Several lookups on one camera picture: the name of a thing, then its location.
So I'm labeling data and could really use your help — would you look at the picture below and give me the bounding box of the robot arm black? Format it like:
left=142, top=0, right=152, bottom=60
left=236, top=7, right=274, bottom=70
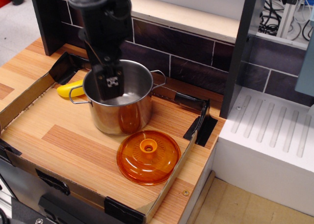
left=68, top=0, right=133, bottom=102

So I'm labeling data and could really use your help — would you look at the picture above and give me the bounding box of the white drainboard sink unit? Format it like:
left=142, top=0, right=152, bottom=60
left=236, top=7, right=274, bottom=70
left=212, top=88, right=314, bottom=215

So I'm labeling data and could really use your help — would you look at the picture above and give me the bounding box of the cardboard fence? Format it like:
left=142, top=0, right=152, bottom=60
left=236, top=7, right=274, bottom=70
left=0, top=50, right=221, bottom=224

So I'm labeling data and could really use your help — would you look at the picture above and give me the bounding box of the orange glass lid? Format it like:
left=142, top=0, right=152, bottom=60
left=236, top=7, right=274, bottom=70
left=116, top=130, right=181, bottom=185

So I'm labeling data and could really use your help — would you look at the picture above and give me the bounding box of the stainless steel pot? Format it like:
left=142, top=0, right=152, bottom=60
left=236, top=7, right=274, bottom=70
left=69, top=59, right=166, bottom=135

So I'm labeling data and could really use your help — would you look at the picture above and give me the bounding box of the wooden shelf with dark posts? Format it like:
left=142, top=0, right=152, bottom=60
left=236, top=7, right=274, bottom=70
left=32, top=0, right=262, bottom=118

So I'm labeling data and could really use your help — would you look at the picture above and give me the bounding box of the brass screw grommet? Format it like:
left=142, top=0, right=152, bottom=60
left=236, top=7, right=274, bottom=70
left=183, top=190, right=189, bottom=196

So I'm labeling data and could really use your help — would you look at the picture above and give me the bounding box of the yellow plastic banana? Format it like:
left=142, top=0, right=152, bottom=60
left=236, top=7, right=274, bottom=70
left=57, top=80, right=84, bottom=98

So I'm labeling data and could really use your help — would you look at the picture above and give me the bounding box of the bundle of black cables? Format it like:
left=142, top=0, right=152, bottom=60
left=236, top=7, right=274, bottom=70
left=259, top=0, right=314, bottom=42

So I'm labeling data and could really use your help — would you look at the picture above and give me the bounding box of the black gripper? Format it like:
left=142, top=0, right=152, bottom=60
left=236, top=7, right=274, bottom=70
left=71, top=0, right=132, bottom=101

